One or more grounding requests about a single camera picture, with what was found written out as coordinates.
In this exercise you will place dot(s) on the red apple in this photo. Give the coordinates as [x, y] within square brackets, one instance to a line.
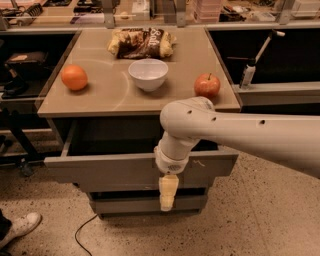
[207, 85]

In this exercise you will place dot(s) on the grey drawer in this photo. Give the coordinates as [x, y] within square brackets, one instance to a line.
[147, 205]
[117, 155]

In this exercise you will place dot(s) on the orange fruit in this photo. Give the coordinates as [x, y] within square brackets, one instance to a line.
[74, 77]

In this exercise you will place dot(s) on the white sneaker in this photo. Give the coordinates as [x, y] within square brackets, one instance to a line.
[10, 230]

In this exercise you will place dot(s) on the grey top drawer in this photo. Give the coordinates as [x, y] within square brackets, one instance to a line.
[117, 155]

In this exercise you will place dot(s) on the grey bottom drawer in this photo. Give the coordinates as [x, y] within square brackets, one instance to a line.
[147, 205]

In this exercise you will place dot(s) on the brown snack bag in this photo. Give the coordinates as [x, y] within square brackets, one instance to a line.
[141, 43]

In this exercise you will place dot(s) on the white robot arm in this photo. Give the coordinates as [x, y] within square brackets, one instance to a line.
[289, 140]

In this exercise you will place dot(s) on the pink stacked boxes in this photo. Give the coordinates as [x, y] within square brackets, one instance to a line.
[206, 11]

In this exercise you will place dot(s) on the grey drawer cabinet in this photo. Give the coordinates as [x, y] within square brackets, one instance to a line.
[111, 93]

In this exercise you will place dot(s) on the black chair base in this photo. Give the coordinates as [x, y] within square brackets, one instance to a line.
[26, 140]

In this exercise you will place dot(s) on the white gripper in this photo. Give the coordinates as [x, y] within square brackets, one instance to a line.
[169, 162]

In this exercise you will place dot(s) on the white bowl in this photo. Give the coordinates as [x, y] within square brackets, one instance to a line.
[148, 74]

